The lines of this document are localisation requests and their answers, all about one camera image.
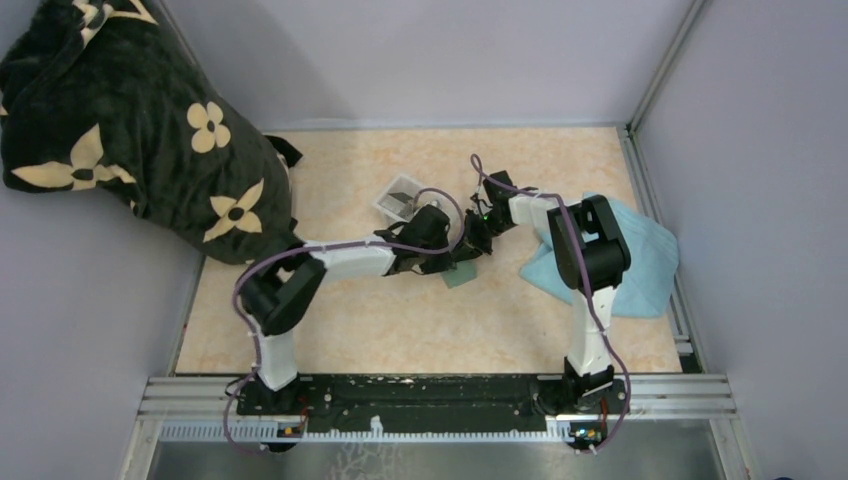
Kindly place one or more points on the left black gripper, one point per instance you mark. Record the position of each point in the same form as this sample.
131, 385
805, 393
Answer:
443, 265

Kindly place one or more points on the translucent white plastic bin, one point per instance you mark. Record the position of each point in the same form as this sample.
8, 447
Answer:
401, 182

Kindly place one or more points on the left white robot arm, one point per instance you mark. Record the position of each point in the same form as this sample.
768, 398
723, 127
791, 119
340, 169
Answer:
273, 296

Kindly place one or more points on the light blue towel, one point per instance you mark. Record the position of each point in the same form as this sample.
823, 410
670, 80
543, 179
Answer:
646, 286

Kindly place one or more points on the aluminium frame rail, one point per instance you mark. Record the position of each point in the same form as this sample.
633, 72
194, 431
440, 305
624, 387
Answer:
204, 408

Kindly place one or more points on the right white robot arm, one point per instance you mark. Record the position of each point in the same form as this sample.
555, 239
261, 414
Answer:
591, 257

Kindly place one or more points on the black floral blanket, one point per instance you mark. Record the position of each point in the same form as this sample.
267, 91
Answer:
100, 95

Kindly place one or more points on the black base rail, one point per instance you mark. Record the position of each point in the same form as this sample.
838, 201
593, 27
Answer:
426, 404

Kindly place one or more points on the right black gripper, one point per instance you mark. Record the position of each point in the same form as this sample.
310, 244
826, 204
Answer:
470, 239

